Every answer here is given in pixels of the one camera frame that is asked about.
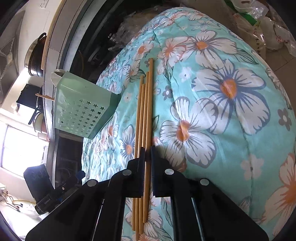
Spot wooden chopstick three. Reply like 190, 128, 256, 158
135, 84, 145, 240

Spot wooden chopstick one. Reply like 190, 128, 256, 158
35, 93, 55, 101

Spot wooden chopstick four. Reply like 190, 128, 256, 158
139, 72, 149, 235

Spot wooden chopstick five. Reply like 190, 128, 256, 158
143, 58, 154, 223

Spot white plastic spoon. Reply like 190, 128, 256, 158
51, 69, 66, 87

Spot stacked enamel pots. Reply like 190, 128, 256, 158
33, 113, 48, 134

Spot green plastic utensil caddy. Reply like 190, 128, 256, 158
53, 71, 121, 139

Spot black frying pan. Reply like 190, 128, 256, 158
28, 97, 44, 125

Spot floral quilted cloth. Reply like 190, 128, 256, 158
82, 7, 295, 240

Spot black box appliance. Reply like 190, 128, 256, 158
16, 84, 43, 109

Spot black stock pot with lid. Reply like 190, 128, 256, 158
24, 33, 47, 77

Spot range hood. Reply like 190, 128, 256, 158
1, 10, 25, 105

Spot wooden cutting board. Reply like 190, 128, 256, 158
41, 0, 66, 70

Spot white plastic bags pile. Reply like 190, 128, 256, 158
225, 1, 295, 58

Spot black camera box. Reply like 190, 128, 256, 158
23, 164, 54, 203

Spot wall power socket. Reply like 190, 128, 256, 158
39, 0, 49, 9

